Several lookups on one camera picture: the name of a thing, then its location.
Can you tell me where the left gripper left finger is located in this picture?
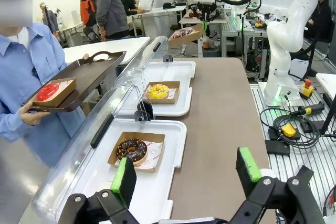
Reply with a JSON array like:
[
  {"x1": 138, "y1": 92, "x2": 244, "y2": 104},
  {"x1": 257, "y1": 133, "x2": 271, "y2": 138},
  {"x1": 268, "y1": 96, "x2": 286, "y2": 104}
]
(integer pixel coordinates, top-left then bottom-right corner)
[{"x1": 61, "y1": 155, "x2": 140, "y2": 224}]

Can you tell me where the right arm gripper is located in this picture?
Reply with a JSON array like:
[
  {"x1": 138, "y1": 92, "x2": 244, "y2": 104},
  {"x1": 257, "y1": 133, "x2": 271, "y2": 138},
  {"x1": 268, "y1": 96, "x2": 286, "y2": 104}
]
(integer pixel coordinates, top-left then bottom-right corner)
[{"x1": 191, "y1": 1, "x2": 222, "y2": 32}]

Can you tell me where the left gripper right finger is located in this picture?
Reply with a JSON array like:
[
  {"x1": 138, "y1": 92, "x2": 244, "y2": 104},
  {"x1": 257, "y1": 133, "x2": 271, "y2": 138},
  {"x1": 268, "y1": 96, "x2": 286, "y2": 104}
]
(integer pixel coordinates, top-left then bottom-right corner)
[{"x1": 229, "y1": 146, "x2": 326, "y2": 224}]

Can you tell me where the dark brown serving tray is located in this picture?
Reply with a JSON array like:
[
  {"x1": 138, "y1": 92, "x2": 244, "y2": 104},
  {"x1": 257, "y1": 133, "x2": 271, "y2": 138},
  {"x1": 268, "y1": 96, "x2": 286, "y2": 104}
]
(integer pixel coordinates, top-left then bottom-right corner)
[{"x1": 21, "y1": 50, "x2": 127, "y2": 113}]

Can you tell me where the white smile print paper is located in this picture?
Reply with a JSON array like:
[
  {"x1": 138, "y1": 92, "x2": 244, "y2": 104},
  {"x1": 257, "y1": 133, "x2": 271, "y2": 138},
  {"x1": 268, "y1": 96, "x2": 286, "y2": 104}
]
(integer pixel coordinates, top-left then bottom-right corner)
[
  {"x1": 165, "y1": 87, "x2": 178, "y2": 99},
  {"x1": 56, "y1": 79, "x2": 75, "y2": 91},
  {"x1": 132, "y1": 141, "x2": 164, "y2": 170}
]

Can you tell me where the red glazed donut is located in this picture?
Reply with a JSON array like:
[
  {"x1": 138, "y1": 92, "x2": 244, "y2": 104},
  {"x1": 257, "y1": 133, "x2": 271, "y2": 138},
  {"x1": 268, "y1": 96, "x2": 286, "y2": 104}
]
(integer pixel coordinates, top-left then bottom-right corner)
[{"x1": 36, "y1": 82, "x2": 60, "y2": 102}]

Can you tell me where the person right forearm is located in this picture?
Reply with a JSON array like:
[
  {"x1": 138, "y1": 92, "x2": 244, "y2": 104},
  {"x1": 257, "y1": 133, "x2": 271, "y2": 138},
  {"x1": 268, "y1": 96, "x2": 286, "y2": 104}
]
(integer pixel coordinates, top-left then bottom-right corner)
[{"x1": 0, "y1": 108, "x2": 27, "y2": 142}]

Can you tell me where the white donut display tray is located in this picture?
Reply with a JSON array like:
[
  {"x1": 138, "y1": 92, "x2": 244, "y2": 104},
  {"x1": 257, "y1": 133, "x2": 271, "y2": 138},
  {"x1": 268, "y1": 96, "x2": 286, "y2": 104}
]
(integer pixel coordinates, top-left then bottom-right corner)
[
  {"x1": 115, "y1": 60, "x2": 197, "y2": 117},
  {"x1": 65, "y1": 118, "x2": 188, "y2": 221}
]

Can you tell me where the chocolate sprinkle donut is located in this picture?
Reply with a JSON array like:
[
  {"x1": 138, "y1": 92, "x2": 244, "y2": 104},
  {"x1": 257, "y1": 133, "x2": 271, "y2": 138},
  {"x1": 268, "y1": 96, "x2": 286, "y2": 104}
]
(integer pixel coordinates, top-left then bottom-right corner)
[{"x1": 115, "y1": 137, "x2": 148, "y2": 163}]

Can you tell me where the yellow sprinkle donut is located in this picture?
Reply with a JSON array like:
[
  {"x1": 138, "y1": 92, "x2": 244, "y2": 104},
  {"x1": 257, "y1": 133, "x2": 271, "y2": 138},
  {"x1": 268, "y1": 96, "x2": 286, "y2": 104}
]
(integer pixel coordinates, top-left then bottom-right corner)
[{"x1": 145, "y1": 83, "x2": 170, "y2": 100}]

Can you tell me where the seated person in black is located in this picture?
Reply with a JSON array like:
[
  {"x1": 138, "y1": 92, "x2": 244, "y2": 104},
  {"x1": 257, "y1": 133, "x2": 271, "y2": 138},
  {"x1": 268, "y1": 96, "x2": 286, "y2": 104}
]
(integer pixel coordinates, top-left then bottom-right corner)
[{"x1": 304, "y1": 0, "x2": 333, "y2": 41}]

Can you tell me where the person in orange jacket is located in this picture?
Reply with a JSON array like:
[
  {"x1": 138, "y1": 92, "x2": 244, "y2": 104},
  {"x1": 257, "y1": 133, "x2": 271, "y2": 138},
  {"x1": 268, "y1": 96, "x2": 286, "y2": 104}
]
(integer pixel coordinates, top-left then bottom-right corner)
[{"x1": 79, "y1": 0, "x2": 98, "y2": 28}]

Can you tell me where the distant person with tripod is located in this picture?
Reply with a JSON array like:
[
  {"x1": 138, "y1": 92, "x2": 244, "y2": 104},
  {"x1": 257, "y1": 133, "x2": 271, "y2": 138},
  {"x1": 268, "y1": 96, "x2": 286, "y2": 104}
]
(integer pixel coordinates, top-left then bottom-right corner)
[{"x1": 39, "y1": 2, "x2": 60, "y2": 35}]

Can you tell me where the person in blue shirt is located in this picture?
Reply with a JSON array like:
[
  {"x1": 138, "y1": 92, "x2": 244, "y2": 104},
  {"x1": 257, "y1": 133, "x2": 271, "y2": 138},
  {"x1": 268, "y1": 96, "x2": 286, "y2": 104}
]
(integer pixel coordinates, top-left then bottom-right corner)
[{"x1": 0, "y1": 0, "x2": 87, "y2": 168}]

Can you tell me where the person right hand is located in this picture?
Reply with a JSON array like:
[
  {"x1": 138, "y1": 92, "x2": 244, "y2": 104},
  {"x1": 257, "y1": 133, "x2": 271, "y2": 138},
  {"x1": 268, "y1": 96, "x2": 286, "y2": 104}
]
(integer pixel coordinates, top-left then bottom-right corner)
[{"x1": 18, "y1": 105, "x2": 51, "y2": 126}]

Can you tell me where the black metal plate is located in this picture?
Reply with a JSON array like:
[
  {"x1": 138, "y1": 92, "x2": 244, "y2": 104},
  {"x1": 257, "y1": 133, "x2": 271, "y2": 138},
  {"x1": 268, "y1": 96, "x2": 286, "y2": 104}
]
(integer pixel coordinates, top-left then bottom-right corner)
[
  {"x1": 267, "y1": 129, "x2": 283, "y2": 141},
  {"x1": 265, "y1": 140, "x2": 291, "y2": 156},
  {"x1": 296, "y1": 165, "x2": 315, "y2": 183},
  {"x1": 301, "y1": 120, "x2": 326, "y2": 133}
]

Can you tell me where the aluminium slotted robot platform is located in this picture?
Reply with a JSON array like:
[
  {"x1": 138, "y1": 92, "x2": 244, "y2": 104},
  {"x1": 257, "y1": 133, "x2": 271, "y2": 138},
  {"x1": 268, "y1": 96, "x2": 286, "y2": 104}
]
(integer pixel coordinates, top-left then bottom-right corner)
[{"x1": 248, "y1": 77, "x2": 336, "y2": 224}]

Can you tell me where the open laptop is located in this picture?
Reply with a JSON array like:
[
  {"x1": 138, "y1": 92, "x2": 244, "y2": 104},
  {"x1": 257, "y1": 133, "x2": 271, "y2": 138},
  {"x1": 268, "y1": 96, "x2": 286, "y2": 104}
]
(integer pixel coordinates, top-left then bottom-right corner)
[{"x1": 143, "y1": 0, "x2": 156, "y2": 14}]

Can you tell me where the yellow black pendant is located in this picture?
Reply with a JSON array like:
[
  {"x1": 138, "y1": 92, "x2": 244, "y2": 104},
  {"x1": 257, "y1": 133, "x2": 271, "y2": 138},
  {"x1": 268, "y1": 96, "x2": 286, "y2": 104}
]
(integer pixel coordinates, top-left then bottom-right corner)
[{"x1": 280, "y1": 124, "x2": 301, "y2": 141}]

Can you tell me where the clear plastic display lid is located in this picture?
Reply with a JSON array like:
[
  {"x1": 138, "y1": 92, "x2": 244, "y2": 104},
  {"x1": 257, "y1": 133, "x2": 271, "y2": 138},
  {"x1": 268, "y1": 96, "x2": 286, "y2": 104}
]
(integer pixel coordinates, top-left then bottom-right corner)
[
  {"x1": 111, "y1": 36, "x2": 169, "y2": 104},
  {"x1": 31, "y1": 83, "x2": 155, "y2": 216}
]

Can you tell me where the black stand leg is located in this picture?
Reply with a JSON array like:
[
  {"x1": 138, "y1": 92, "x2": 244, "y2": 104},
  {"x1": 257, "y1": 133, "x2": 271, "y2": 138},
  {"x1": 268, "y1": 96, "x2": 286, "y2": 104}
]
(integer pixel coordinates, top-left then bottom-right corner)
[{"x1": 319, "y1": 98, "x2": 336, "y2": 135}]

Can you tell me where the man in grey hoodie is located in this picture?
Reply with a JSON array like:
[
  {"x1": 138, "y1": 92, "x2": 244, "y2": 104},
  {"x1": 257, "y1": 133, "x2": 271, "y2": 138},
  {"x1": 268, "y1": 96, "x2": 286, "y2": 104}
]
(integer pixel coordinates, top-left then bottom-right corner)
[{"x1": 93, "y1": 0, "x2": 130, "y2": 41}]

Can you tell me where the yellow red stop button box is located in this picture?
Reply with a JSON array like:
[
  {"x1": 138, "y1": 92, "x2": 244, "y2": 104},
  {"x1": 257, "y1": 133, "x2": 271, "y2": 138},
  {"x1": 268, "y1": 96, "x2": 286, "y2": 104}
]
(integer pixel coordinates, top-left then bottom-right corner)
[{"x1": 300, "y1": 78, "x2": 315, "y2": 99}]

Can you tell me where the white table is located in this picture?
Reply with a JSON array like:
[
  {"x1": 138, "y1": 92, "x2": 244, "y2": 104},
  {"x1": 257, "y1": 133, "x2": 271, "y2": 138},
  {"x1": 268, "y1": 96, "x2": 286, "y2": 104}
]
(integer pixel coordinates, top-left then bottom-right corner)
[
  {"x1": 62, "y1": 36, "x2": 152, "y2": 65},
  {"x1": 314, "y1": 73, "x2": 336, "y2": 96}
]

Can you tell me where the white controller box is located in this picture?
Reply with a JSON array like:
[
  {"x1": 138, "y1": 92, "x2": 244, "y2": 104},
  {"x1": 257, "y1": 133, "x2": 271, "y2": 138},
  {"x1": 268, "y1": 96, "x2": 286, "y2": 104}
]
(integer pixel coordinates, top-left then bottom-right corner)
[{"x1": 290, "y1": 58, "x2": 310, "y2": 78}]

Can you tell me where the black office chair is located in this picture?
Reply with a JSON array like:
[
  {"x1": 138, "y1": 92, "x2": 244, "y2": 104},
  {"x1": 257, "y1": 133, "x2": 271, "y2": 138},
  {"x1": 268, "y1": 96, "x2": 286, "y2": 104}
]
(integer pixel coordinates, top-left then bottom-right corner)
[{"x1": 83, "y1": 26, "x2": 99, "y2": 44}]

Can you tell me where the black cable coil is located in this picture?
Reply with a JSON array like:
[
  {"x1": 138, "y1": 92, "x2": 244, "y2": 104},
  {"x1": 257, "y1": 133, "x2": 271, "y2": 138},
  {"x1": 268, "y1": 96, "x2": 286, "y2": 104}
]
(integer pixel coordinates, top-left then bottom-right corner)
[{"x1": 258, "y1": 107, "x2": 322, "y2": 149}]

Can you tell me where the black yellow enabling handle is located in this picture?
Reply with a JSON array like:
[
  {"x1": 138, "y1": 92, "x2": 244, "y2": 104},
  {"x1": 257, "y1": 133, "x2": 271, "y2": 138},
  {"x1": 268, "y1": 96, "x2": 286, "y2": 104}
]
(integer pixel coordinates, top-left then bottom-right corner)
[{"x1": 298, "y1": 102, "x2": 326, "y2": 116}]

